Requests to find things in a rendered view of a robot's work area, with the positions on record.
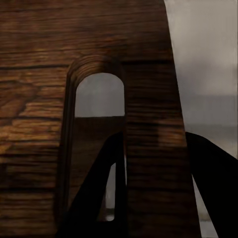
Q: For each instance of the cutting board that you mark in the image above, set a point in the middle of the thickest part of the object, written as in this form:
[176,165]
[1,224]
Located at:
[47,47]

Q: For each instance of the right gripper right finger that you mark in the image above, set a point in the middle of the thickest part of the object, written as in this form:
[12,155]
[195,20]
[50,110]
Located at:
[216,176]

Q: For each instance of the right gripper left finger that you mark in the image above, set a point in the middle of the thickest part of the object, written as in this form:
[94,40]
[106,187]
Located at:
[81,218]

